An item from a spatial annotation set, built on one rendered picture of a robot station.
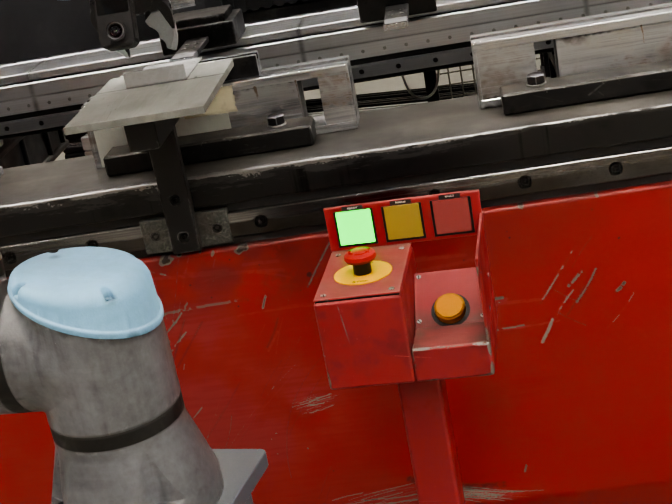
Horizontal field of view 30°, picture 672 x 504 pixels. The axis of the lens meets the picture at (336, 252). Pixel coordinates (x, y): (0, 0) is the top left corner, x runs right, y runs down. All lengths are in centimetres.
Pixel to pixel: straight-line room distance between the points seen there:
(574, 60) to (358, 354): 55
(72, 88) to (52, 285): 111
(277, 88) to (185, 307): 34
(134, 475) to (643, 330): 93
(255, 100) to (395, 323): 47
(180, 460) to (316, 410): 77
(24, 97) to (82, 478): 115
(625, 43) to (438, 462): 63
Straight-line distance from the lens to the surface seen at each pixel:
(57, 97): 213
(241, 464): 117
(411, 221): 158
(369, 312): 147
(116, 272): 105
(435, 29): 202
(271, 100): 180
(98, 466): 108
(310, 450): 187
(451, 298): 154
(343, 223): 159
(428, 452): 161
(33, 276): 106
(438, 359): 149
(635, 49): 180
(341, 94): 179
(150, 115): 157
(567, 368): 181
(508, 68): 178
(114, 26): 158
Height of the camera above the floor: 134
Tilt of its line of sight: 20 degrees down
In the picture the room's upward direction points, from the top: 11 degrees counter-clockwise
